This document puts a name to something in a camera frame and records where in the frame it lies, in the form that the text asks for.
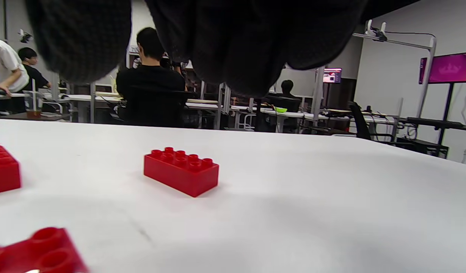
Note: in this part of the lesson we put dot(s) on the brown side table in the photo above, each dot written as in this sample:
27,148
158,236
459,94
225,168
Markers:
47,116

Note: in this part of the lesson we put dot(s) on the person's right hand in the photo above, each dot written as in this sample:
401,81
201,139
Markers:
236,38

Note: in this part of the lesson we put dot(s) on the clear plastic drink cup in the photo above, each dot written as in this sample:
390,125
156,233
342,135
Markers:
33,106

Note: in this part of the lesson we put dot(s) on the computer monitor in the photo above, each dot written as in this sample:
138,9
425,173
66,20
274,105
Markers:
332,75
451,68

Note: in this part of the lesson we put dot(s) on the white drinking straw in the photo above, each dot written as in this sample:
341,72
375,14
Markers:
33,89

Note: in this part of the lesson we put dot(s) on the white frame post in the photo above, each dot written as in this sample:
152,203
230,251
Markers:
426,76

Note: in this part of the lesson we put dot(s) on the green object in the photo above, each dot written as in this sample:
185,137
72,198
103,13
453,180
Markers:
281,110

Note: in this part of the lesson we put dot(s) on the black chair back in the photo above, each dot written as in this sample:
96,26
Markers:
360,121

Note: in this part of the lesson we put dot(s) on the red toy brick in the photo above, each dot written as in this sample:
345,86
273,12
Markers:
3,170
43,254
183,176

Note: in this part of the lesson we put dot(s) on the white clamp mount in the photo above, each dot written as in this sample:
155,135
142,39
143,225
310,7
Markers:
25,36
377,33

